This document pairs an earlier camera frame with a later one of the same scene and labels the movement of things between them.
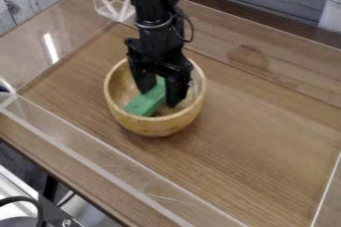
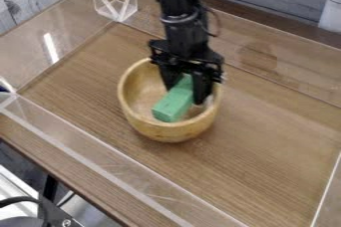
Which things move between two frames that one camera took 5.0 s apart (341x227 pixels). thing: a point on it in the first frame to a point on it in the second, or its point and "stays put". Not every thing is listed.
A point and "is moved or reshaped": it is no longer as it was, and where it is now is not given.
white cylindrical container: [330, 16] stays put
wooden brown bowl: [170, 120] is moved or reshaped
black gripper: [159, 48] to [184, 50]
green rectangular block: [144, 105] to [175, 102]
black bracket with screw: [55, 217] stays put
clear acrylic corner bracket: [119, 10] stays put
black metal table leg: [51, 188] stays put
